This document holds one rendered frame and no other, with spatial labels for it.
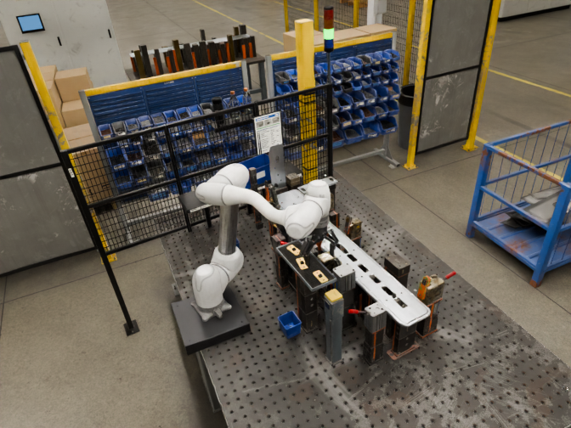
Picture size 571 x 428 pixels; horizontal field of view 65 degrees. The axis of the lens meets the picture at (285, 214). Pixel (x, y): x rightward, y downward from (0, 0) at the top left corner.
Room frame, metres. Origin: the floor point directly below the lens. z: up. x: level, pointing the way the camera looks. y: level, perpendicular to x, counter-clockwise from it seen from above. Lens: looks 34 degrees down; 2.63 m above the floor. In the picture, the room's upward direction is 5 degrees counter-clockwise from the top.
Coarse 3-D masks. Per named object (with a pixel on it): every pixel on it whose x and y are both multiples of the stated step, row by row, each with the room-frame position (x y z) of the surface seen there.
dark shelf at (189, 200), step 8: (288, 168) 2.95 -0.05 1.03; (296, 168) 2.94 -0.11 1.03; (264, 184) 2.74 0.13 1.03; (192, 192) 2.72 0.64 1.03; (184, 200) 2.61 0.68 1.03; (192, 200) 2.60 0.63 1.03; (200, 200) 2.59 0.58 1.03; (184, 208) 2.54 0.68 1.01; (192, 208) 2.51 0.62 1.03; (200, 208) 2.53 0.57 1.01
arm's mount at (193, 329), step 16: (176, 304) 1.90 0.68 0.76; (176, 320) 1.79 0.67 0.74; (192, 320) 1.75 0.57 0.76; (208, 320) 1.75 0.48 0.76; (224, 320) 1.74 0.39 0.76; (240, 320) 1.73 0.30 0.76; (192, 336) 1.63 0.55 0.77; (208, 336) 1.63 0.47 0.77; (224, 336) 1.65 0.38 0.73; (192, 352) 1.58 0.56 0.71
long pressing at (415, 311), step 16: (288, 192) 2.66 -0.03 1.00; (336, 256) 1.92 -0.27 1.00; (368, 256) 1.91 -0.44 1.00; (368, 272) 1.78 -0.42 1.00; (384, 272) 1.77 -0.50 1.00; (368, 288) 1.66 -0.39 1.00; (400, 288) 1.64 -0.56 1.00; (384, 304) 1.54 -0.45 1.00; (416, 304) 1.52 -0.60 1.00; (400, 320) 1.42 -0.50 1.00; (416, 320) 1.42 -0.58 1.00
